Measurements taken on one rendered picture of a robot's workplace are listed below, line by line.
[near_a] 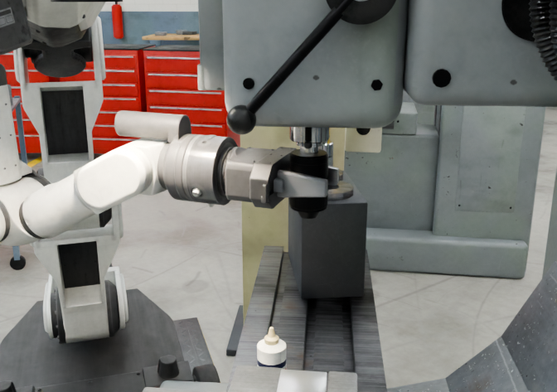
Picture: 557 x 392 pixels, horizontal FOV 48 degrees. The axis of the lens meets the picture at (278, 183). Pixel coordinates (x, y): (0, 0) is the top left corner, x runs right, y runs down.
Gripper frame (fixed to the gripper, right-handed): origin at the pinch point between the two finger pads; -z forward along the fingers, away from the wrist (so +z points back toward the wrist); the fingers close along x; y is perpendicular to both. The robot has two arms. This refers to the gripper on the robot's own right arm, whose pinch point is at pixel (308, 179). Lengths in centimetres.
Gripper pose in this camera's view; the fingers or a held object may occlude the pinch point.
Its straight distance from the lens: 77.7
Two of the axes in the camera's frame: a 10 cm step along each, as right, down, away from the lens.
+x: 3.3, -2.7, 9.0
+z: -9.4, -1.0, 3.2
